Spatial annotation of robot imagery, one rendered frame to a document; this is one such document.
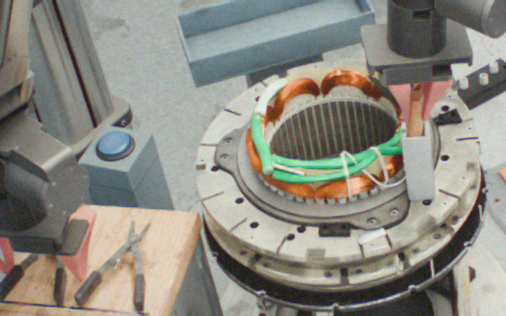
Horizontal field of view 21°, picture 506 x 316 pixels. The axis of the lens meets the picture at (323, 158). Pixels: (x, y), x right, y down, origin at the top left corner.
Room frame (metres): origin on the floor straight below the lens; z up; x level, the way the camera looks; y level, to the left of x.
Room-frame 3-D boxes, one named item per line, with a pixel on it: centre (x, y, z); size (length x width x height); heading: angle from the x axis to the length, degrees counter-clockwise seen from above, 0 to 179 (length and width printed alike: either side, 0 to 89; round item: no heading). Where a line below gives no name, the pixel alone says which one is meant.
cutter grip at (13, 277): (0.99, 0.35, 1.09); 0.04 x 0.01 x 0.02; 146
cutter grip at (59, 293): (0.97, 0.30, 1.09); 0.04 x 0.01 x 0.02; 176
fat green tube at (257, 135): (1.09, 0.06, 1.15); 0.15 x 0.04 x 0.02; 167
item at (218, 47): (1.41, 0.03, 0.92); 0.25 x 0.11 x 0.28; 99
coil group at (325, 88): (1.17, -0.04, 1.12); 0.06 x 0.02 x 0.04; 77
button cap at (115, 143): (1.24, 0.25, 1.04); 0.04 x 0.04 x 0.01
